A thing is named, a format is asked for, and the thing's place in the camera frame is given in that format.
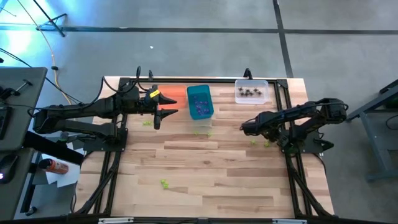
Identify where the orange plastic bin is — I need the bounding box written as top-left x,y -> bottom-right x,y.
158,84 -> 188,110

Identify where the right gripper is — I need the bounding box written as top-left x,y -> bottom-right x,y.
239,111 -> 277,138

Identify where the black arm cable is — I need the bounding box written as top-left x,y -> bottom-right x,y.
101,65 -> 142,94

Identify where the yellow cable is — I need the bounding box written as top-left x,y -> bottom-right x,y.
15,0 -> 73,105

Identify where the clear plastic bin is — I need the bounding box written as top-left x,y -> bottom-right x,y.
234,79 -> 270,105

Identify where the black floor cable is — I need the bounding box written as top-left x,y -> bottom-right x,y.
0,46 -> 81,105

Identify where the silver metal bracket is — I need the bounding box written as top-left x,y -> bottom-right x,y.
272,218 -> 308,224
98,217 -> 134,224

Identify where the black computer mouse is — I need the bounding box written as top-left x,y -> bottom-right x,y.
0,154 -> 19,184

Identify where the black aluminium table frame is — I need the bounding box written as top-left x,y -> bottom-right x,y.
73,76 -> 335,224

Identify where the dark grey desk top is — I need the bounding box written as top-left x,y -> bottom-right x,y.
0,147 -> 35,222

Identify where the grey metal table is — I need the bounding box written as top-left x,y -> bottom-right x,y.
341,79 -> 398,183

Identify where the white paper sheet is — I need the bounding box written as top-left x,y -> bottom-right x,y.
45,153 -> 81,189

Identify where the black keyboard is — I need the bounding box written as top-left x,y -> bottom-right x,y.
0,105 -> 12,141

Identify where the black slanted beam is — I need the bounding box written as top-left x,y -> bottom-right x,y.
23,130 -> 85,166

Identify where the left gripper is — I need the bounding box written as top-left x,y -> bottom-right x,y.
136,85 -> 178,130

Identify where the black desk clamp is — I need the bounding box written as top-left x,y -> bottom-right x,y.
0,78 -> 34,101

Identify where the orange spray can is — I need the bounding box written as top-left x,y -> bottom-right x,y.
38,158 -> 70,175

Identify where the black light stand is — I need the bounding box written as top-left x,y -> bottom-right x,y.
30,0 -> 68,38

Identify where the teal plastic bin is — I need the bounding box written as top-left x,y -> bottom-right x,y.
186,84 -> 215,121

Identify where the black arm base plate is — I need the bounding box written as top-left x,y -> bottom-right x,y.
83,127 -> 129,152
278,128 -> 335,156

